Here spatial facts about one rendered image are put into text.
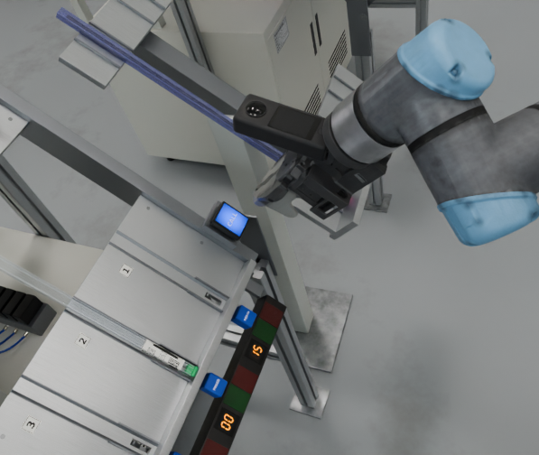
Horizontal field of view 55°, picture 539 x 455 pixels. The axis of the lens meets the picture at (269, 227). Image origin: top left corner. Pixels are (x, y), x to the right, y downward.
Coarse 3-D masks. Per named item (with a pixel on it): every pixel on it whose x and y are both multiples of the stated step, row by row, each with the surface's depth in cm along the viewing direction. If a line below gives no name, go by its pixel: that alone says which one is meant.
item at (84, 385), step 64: (128, 256) 73; (192, 256) 78; (64, 320) 66; (128, 320) 70; (192, 320) 74; (64, 384) 64; (128, 384) 67; (0, 448) 58; (64, 448) 61; (128, 448) 65
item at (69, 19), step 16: (64, 16) 72; (80, 32) 73; (96, 32) 73; (112, 48) 74; (128, 64) 75; (144, 64) 75; (160, 80) 76; (176, 96) 77; (192, 96) 77; (208, 112) 78; (256, 144) 80
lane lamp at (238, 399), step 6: (228, 390) 75; (234, 390) 75; (240, 390) 76; (228, 396) 74; (234, 396) 75; (240, 396) 75; (246, 396) 76; (228, 402) 74; (234, 402) 74; (240, 402) 75; (246, 402) 75; (234, 408) 74; (240, 408) 75
